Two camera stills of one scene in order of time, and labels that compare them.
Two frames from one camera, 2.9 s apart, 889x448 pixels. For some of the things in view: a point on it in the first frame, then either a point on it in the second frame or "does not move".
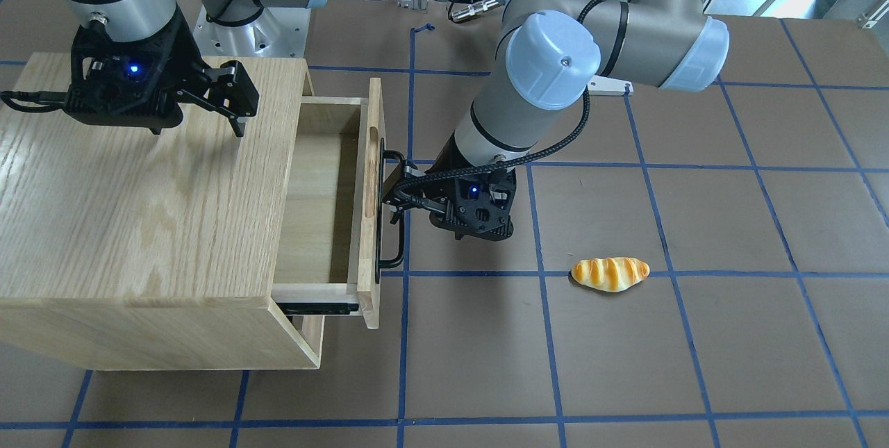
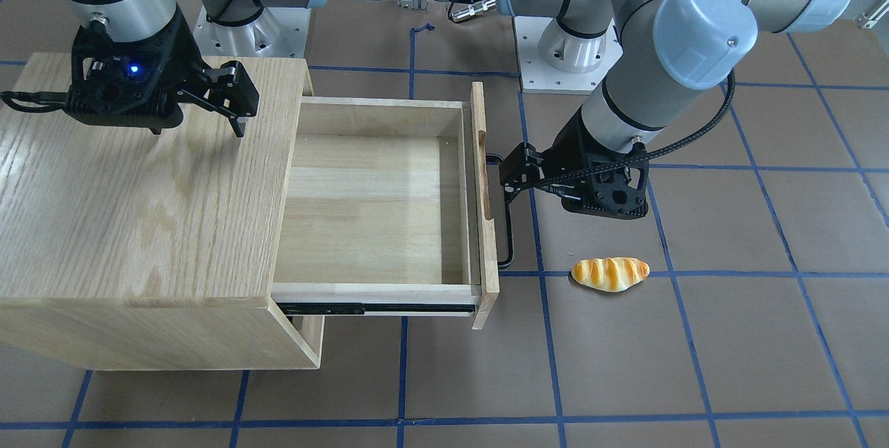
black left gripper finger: (396, 203) to (520, 169)
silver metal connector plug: (462, 13) does not move
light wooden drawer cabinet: (122, 249) does not move
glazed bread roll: (609, 274) does not move
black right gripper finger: (231, 93) does not move
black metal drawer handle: (380, 262) to (510, 242)
